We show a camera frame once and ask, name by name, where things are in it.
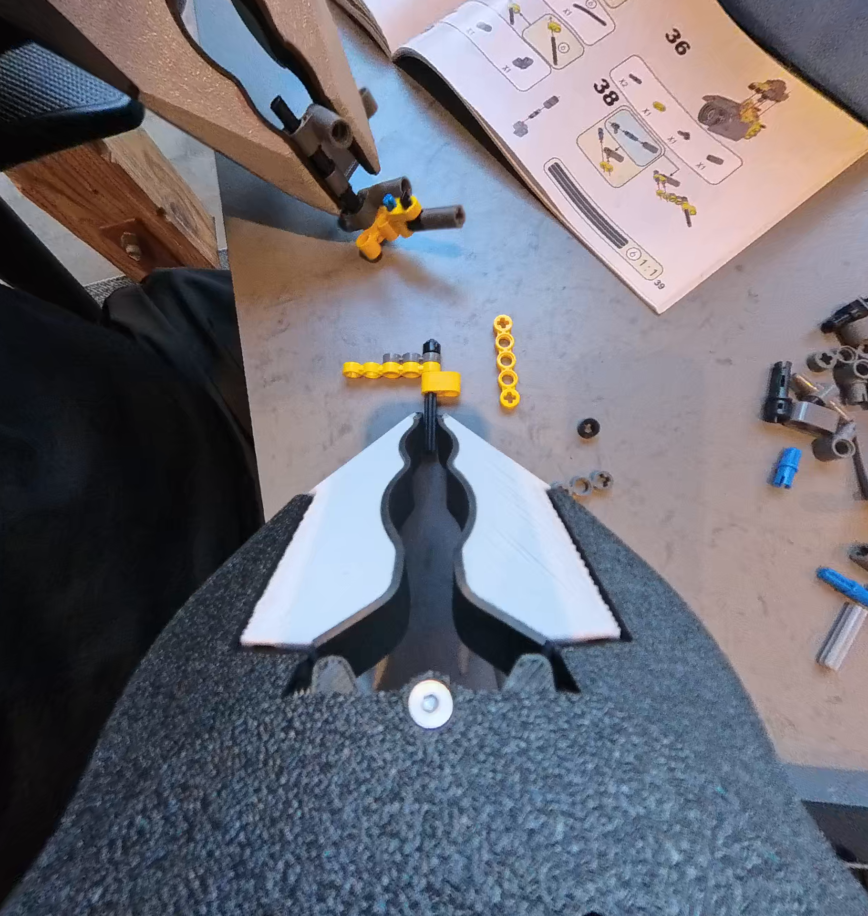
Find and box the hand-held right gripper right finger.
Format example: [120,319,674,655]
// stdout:
[443,415,625,646]

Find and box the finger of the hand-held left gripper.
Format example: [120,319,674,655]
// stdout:
[245,0,383,131]
[49,0,350,217]

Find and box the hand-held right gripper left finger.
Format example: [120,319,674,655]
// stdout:
[241,415,422,653]

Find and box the grey and yellow brick assembly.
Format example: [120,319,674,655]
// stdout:
[268,97,469,265]

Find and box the yellow perforated brick beam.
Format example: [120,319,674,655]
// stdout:
[341,355,431,381]

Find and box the black axle with yellow connector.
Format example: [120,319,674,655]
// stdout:
[422,339,465,433]

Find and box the grey desk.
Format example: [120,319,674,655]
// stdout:
[214,0,868,777]

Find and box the small yellow brick piece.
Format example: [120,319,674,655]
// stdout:
[492,313,524,413]

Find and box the person's black clothing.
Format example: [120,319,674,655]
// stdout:
[0,265,267,916]

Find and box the small blue brick piece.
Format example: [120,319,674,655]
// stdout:
[769,444,804,492]

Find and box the blue axle peg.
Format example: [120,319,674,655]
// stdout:
[814,565,868,613]

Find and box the light grey axle rod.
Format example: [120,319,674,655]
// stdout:
[816,602,868,672]

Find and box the open instruction booklet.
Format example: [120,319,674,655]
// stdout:
[352,0,868,313]

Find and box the pile of small building bricks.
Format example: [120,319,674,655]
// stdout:
[759,288,868,503]

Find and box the grey cardboard box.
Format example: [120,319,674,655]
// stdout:
[719,0,868,145]

